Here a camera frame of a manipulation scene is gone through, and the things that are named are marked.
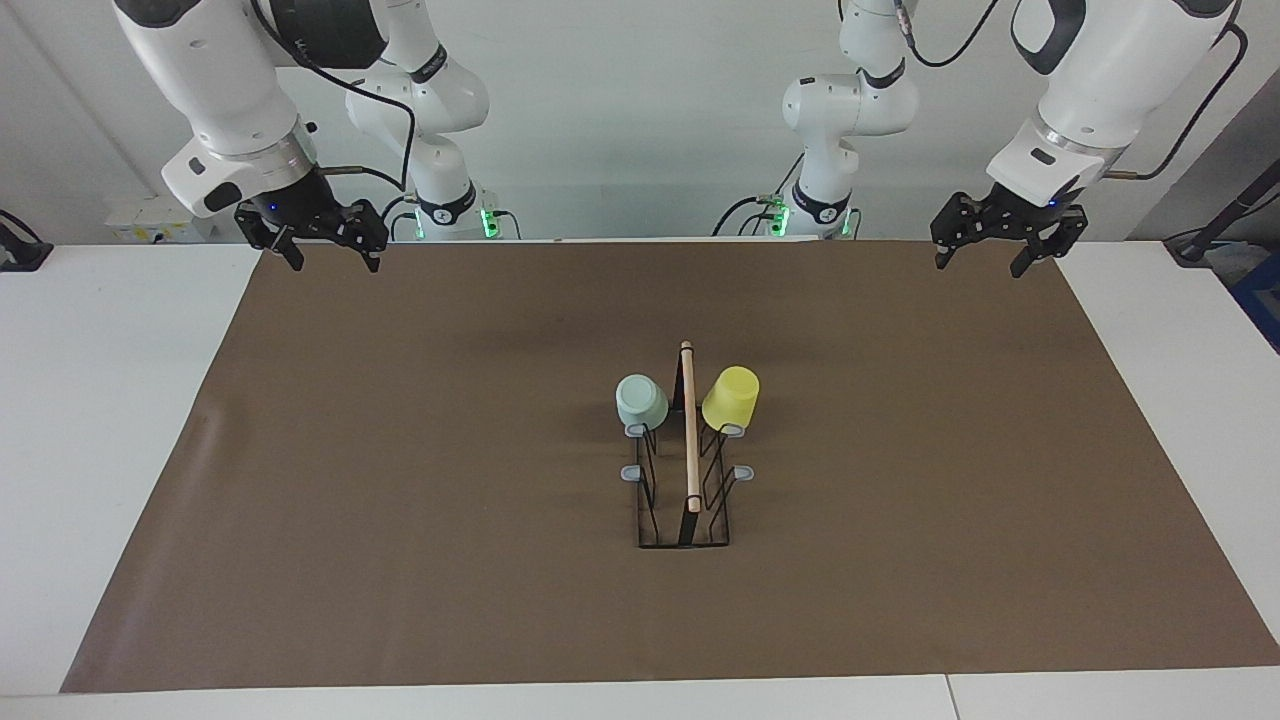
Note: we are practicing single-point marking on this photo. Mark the brown paper table mat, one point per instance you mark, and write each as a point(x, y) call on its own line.
point(400, 500)

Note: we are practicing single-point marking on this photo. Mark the black table clamp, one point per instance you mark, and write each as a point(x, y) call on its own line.
point(20, 250)

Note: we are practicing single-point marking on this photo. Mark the black stand pole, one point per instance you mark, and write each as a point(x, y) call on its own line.
point(1225, 215)

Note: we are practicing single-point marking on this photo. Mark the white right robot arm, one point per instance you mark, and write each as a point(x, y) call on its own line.
point(220, 80)

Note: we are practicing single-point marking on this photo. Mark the white wall power strip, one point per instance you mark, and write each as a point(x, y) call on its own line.
point(150, 220)

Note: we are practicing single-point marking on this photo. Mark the green plastic cup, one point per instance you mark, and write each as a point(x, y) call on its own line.
point(642, 402)

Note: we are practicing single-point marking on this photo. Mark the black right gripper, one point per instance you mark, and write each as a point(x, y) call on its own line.
point(300, 210)

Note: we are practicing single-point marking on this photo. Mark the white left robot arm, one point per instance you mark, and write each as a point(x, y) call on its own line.
point(1110, 70)

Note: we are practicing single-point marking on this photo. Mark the yellow plastic cup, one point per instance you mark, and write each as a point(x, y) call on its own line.
point(730, 400)

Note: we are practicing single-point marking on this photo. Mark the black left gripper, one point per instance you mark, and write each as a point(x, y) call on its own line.
point(1025, 215)

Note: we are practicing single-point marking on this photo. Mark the blue box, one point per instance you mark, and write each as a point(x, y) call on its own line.
point(1262, 300)

